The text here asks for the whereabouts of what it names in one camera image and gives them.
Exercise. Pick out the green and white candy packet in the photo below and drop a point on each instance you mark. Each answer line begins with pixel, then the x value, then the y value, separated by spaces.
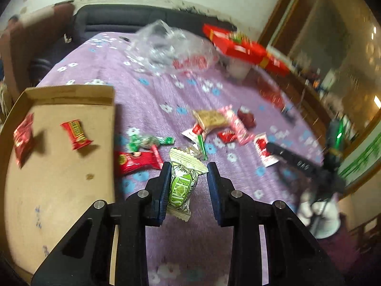
pixel 179 184

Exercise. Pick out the dark sofa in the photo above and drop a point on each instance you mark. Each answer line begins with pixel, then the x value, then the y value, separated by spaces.
pixel 119 20

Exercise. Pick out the white cup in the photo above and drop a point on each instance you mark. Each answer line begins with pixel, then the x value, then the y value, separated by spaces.
pixel 238 68

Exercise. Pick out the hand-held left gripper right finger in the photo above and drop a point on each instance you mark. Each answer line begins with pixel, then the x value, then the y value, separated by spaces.
pixel 212 190

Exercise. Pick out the white and red sachet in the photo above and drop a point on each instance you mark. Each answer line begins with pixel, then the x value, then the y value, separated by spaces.
pixel 194 131

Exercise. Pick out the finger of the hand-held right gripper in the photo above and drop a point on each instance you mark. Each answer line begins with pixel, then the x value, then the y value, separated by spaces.
pixel 291 159

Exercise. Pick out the person's right forearm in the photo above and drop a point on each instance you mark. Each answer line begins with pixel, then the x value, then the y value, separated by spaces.
pixel 339 250

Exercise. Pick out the beige cracker packet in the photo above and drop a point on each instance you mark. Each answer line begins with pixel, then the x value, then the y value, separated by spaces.
pixel 211 119

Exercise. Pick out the green bamboo print panel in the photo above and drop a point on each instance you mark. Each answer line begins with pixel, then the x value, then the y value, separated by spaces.
pixel 363 161

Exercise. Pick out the purple floral tablecloth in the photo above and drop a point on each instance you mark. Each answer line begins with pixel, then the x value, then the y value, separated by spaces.
pixel 166 95

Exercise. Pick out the person's right hand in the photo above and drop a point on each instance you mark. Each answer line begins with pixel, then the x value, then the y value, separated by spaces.
pixel 323 217

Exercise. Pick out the long red gift box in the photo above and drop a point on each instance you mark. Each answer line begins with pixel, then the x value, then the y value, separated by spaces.
pixel 238 46

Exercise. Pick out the large red snack packet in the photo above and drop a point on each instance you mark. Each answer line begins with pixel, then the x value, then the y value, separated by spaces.
pixel 134 161

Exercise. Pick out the crinkled red snack packet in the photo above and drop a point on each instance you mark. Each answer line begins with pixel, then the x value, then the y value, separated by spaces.
pixel 22 137

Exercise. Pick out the shallow cardboard box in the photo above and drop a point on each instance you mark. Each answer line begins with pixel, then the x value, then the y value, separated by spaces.
pixel 59 184

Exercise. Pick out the brown sofa armrest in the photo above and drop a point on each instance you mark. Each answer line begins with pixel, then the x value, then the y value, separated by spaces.
pixel 35 44

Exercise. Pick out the wooden glass-front cabinet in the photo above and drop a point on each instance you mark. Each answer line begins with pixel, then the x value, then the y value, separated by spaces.
pixel 327 50

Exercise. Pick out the dark red foil packet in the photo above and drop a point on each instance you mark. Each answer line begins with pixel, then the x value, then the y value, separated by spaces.
pixel 248 119

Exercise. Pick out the small red candy packet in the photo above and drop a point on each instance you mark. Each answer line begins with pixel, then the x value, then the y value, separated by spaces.
pixel 226 137

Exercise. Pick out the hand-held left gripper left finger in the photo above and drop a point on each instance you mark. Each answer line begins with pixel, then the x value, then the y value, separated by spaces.
pixel 165 186

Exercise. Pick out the red packet with yellow label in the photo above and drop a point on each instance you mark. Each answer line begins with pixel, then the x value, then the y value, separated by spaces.
pixel 76 134

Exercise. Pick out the green stick packet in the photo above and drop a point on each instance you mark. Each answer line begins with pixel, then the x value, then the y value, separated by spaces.
pixel 202 146

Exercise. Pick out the green wrapped candy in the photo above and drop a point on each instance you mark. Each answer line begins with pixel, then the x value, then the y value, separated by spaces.
pixel 145 142

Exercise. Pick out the pink striped snack packet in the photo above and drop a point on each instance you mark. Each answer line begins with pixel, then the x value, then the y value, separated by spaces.
pixel 238 128

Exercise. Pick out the white packet with red print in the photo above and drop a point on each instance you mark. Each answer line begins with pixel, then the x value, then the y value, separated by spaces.
pixel 263 150

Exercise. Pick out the clear plastic bag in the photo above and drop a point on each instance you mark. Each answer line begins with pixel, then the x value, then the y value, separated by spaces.
pixel 166 50

